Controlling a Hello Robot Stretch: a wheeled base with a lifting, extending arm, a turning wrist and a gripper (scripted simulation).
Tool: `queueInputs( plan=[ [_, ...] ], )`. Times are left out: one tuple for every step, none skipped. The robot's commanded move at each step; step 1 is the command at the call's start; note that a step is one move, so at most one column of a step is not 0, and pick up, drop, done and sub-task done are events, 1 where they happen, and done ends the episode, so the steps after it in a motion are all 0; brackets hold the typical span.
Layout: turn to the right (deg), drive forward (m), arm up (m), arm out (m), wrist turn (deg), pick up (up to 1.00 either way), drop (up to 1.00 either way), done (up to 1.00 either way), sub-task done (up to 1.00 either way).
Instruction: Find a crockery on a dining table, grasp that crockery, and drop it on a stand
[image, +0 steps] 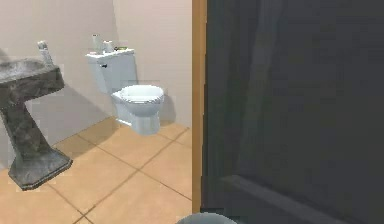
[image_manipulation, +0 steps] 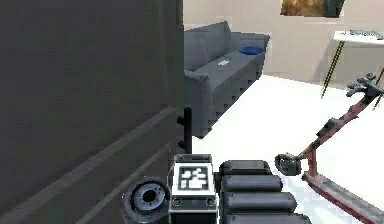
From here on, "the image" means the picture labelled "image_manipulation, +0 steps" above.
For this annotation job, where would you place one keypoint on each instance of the small pale flat object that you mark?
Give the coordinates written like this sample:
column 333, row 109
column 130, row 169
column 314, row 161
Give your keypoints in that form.
column 223, row 62

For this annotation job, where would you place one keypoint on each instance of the blue cushion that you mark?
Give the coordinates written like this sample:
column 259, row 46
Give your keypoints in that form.
column 251, row 50

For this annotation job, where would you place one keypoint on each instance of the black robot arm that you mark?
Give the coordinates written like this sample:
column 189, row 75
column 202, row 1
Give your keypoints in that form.
column 233, row 193

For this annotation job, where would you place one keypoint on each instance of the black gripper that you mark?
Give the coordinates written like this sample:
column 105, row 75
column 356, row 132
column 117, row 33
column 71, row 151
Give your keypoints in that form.
column 146, row 200

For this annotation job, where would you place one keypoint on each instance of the red kick scooter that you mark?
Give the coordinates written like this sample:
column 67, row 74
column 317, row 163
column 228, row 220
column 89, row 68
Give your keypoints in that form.
column 333, row 150

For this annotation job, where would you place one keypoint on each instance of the framed brown picture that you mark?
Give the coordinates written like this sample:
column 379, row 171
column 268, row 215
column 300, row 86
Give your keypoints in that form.
column 311, row 7

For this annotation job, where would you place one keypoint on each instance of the dark grey room door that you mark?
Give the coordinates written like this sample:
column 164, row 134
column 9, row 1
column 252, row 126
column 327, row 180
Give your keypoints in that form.
column 83, row 100

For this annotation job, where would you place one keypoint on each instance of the white table with striped legs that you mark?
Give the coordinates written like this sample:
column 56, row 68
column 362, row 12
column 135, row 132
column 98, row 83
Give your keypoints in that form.
column 358, row 38

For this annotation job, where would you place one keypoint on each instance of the grey sofa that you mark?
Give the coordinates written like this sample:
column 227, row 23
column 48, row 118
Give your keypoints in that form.
column 216, row 73

